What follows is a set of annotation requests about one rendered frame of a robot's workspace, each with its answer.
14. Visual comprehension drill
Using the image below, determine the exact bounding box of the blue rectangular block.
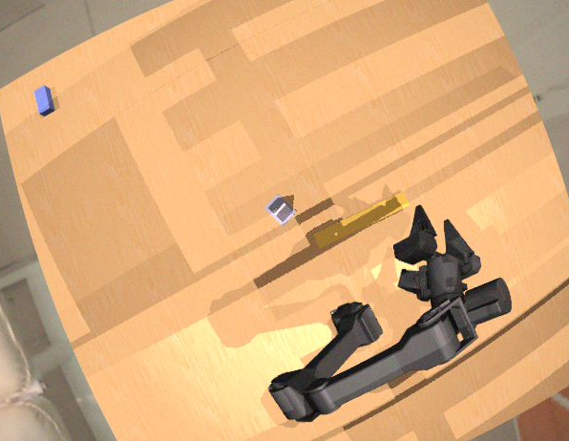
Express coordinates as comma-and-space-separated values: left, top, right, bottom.
34, 85, 55, 116

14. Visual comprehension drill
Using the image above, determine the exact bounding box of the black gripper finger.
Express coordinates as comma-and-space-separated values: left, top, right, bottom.
443, 219, 474, 257
409, 204, 437, 237

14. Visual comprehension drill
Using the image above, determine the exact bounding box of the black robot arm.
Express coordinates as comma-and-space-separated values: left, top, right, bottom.
267, 264, 512, 422

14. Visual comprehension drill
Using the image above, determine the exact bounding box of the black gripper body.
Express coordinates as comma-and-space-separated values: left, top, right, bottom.
393, 230, 481, 301

